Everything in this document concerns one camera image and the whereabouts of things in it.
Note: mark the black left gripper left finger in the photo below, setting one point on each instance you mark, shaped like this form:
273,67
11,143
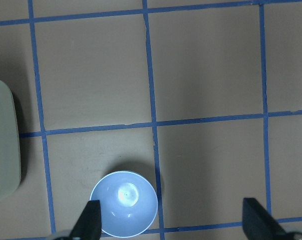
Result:
89,224

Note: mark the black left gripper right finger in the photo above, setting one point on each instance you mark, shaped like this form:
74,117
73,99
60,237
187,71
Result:
257,223

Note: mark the blue bowl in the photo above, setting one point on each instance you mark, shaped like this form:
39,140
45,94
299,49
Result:
129,203

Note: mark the pale green plate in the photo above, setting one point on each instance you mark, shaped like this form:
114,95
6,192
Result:
10,159

